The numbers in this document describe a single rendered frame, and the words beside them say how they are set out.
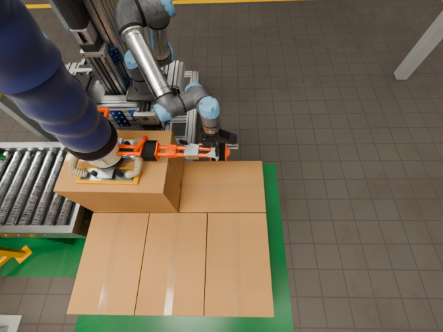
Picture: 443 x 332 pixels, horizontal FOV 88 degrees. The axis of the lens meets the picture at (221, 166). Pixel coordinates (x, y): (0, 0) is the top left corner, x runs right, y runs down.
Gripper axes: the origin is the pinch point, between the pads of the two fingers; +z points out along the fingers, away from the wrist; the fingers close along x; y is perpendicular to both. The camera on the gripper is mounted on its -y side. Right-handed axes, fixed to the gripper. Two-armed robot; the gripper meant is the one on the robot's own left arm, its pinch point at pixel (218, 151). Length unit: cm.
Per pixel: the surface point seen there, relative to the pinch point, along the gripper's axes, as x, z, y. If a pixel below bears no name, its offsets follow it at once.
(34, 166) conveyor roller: -14, 53, 146
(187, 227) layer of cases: 28, 53, 22
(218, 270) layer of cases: 53, 53, 0
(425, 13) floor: -302, 109, -281
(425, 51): -168, 71, -208
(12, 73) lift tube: 10, -58, 54
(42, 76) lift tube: 6, -53, 50
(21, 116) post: -45, 33, 153
